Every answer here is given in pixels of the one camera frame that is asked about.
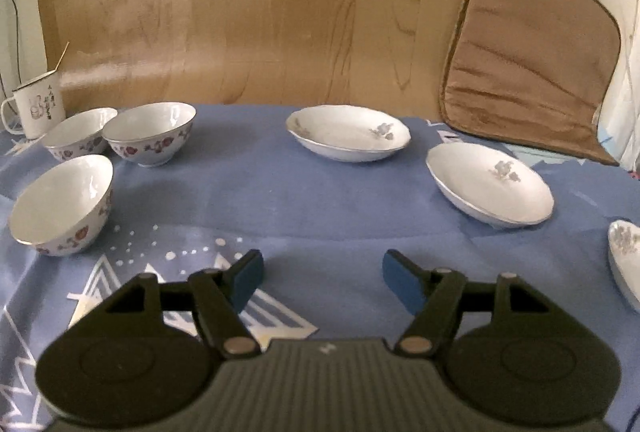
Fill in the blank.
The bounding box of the red floral bowl middle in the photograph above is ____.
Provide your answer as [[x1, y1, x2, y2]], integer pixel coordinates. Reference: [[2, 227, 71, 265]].
[[102, 102, 198, 168]]

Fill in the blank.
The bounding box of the red floral bowl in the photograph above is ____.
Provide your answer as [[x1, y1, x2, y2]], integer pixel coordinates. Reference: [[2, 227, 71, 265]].
[[9, 155, 114, 256], [41, 107, 118, 162], [102, 102, 198, 168]]

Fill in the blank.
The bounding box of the white enamel mug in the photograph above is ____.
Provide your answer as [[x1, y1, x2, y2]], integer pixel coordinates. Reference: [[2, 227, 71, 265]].
[[1, 70, 66, 140]]

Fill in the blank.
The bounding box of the brown seat cushion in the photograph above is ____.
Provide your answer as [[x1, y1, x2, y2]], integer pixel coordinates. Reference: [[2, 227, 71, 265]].
[[439, 0, 622, 166]]

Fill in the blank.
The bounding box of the chopstick in mug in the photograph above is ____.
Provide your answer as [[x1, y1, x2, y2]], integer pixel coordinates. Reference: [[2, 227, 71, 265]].
[[50, 41, 70, 74]]

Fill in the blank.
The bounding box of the large cardboard sheet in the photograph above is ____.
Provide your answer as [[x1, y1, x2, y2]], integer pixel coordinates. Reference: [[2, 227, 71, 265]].
[[38, 0, 462, 118]]

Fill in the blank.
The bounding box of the blue printed tablecloth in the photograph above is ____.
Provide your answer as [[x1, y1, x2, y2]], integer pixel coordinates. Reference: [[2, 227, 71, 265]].
[[1, 106, 639, 431]]

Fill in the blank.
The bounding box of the red floral bowl back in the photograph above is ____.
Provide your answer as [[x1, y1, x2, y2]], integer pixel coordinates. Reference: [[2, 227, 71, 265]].
[[41, 107, 118, 162]]

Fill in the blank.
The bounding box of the red floral bowl front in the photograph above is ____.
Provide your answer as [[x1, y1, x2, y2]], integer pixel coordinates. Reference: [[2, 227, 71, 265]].
[[9, 155, 114, 256]]

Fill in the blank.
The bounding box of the grey floral plate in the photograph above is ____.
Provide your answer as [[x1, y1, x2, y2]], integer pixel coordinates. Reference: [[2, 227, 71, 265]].
[[285, 105, 411, 163], [425, 142, 554, 228], [608, 220, 640, 312]]

